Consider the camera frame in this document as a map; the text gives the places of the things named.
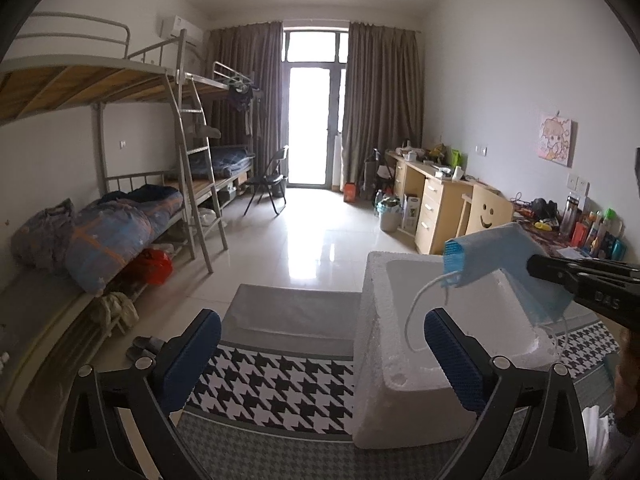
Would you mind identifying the white box under desk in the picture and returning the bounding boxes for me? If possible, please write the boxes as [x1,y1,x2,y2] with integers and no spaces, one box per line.
[402,194,420,234]

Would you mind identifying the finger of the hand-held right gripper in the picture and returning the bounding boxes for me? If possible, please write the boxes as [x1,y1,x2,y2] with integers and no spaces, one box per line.
[444,239,471,273]
[527,254,640,333]

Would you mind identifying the grey metal bed ladder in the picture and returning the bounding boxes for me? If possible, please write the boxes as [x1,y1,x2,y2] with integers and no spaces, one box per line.
[165,30,228,273]

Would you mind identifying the white foam box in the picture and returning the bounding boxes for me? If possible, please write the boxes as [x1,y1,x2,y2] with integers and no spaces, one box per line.
[352,250,568,451]

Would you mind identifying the dark hanging clothes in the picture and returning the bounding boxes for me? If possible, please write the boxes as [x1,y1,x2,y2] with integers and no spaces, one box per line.
[227,85,257,112]

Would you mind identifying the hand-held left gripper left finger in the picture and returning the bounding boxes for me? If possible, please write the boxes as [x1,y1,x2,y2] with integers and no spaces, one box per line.
[57,308,223,480]

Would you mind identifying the cluster of toiletry bottles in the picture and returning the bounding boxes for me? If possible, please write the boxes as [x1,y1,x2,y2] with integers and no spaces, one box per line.
[571,207,627,261]

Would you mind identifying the light wooden desk with drawers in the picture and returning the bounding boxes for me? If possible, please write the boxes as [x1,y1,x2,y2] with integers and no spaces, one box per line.
[385,150,501,256]

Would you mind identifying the black folding chair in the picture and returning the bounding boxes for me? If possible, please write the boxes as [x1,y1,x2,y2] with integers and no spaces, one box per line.
[243,145,291,217]

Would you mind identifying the blue checked blanket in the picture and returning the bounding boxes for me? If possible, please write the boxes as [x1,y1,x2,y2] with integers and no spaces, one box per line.
[189,145,252,177]

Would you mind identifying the grey trash bin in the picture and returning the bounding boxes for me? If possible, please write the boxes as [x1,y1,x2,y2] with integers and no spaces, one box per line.
[377,196,404,232]

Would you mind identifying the blue orange quilt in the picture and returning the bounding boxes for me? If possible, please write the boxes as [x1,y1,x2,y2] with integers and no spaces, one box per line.
[65,184,185,295]

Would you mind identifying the red plastic bag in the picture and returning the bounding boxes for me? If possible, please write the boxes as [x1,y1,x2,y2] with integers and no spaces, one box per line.
[122,247,173,286]

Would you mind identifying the brown curtain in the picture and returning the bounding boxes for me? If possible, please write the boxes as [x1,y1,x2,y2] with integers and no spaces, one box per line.
[342,21,426,186]
[207,21,285,181]

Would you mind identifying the wooden chair smiley face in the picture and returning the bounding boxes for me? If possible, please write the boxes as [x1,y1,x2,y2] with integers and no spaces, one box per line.
[457,183,515,238]

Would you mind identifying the blue face mask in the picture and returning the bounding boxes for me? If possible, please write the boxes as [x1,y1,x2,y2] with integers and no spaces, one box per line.
[404,223,576,356]

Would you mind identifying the black headphones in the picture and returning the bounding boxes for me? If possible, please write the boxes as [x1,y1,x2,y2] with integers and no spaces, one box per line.
[530,198,562,222]

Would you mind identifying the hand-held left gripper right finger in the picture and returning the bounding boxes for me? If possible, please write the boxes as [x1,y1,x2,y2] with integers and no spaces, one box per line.
[424,307,591,480]

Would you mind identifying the glass balcony door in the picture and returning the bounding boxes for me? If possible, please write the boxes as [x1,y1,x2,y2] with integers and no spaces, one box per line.
[282,30,350,191]

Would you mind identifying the dark patterned cloth bundle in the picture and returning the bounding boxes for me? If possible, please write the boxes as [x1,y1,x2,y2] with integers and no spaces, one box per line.
[10,199,76,268]

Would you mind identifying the black white houndstooth tablecloth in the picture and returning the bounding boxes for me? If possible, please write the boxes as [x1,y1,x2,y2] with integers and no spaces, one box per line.
[170,284,623,480]

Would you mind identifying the white plastic bag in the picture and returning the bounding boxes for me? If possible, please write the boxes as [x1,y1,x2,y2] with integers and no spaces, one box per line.
[581,402,614,467]

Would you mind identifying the white air conditioner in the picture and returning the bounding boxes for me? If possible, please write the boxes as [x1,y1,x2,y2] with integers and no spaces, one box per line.
[160,16,205,43]

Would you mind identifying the cartoon wall picture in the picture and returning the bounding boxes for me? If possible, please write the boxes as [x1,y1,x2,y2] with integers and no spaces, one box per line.
[537,112,576,167]

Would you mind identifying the beige crumpled cloth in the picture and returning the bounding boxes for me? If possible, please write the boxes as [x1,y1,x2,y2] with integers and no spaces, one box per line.
[91,291,139,334]

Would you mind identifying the person's right hand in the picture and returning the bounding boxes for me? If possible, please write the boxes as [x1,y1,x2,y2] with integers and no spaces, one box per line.
[614,329,640,436]

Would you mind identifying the clear water bottle dark lid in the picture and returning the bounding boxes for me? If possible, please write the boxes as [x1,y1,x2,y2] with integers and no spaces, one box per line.
[560,195,577,237]

